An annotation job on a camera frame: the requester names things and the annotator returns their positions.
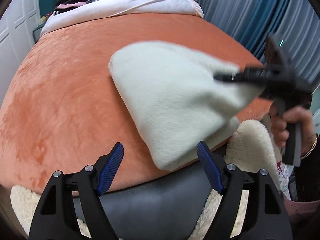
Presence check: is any blue grey curtain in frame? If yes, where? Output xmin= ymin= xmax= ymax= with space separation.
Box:
xmin=199 ymin=0 xmax=319 ymax=87

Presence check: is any gold bracelet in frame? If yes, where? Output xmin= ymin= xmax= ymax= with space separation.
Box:
xmin=300 ymin=133 xmax=318 ymax=160

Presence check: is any cream fleece blanket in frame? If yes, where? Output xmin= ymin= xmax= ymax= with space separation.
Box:
xmin=10 ymin=120 xmax=280 ymax=239

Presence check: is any cream knit sweater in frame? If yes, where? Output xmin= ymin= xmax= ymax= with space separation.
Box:
xmin=108 ymin=41 xmax=262 ymax=171

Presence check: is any orange plush bedspread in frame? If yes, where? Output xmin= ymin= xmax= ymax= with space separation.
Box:
xmin=1 ymin=13 xmax=259 ymax=193

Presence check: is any person right hand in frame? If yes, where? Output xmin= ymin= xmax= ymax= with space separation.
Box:
xmin=269 ymin=103 xmax=317 ymax=157

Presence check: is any white wardrobe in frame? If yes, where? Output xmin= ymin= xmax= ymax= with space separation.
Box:
xmin=0 ymin=0 xmax=40 ymax=101

